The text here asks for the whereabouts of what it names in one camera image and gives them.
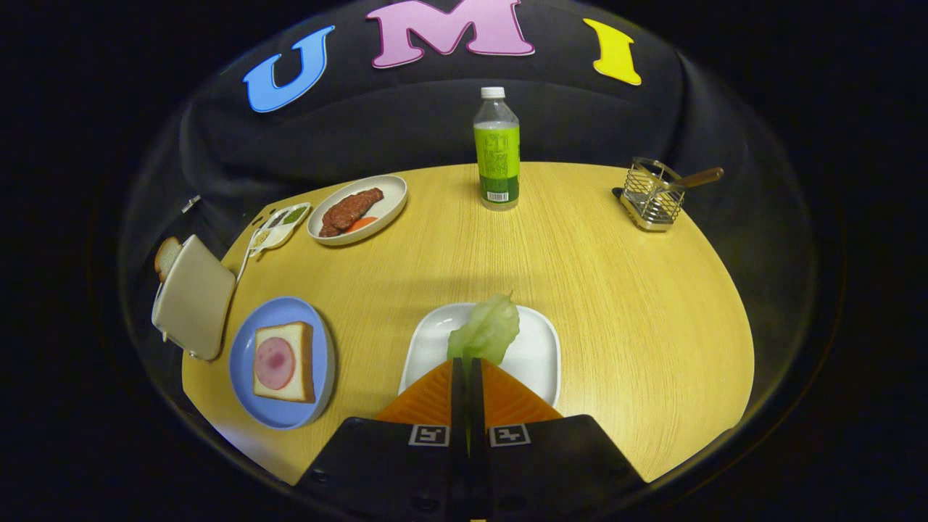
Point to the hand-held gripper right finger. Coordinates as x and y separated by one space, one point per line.
551 464

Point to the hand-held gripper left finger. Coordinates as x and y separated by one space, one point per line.
391 464

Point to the green lettuce leaf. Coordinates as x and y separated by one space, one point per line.
486 330

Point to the toasted bread slice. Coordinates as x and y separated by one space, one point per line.
167 255

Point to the white square plate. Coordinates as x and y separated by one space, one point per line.
540 355

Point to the square white bread slice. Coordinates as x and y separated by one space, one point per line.
301 377

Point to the pink ham slice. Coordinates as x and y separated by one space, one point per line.
274 362

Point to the blue round plate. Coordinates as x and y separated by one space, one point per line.
246 377

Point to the orange tomato slice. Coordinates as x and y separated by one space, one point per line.
360 223

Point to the brown meat slice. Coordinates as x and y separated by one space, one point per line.
351 210

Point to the white divided seasoning dish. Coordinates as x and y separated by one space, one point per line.
279 230

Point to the white toaster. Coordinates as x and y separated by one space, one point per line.
192 297

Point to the white round plate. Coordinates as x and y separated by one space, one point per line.
388 192

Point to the clear bottle with green label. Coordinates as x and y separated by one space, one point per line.
497 152

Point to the white cloth clip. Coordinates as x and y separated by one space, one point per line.
191 204

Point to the black backdrop cloth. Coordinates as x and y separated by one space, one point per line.
406 116

